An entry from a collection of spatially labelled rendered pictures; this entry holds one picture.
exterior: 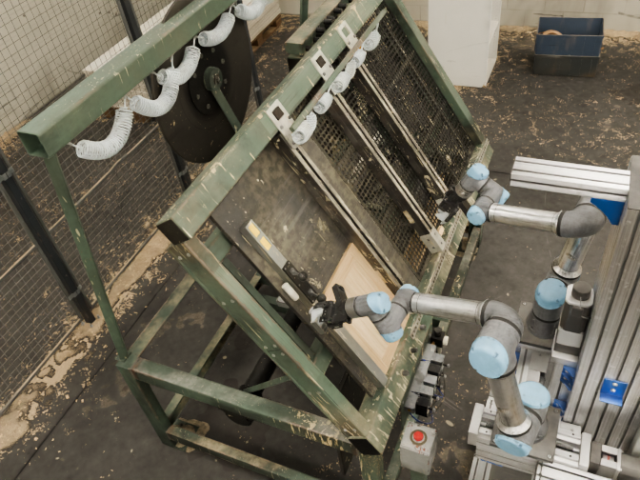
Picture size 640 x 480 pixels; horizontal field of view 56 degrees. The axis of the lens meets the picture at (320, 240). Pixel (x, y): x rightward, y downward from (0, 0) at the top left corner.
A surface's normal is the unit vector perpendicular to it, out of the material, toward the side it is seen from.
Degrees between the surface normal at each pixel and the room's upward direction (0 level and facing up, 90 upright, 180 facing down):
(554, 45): 90
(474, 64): 90
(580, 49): 90
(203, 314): 0
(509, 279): 0
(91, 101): 90
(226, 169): 58
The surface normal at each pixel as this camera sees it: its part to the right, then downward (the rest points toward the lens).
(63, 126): 0.91, 0.19
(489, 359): -0.58, 0.51
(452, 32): -0.38, 0.66
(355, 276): 0.71, -0.22
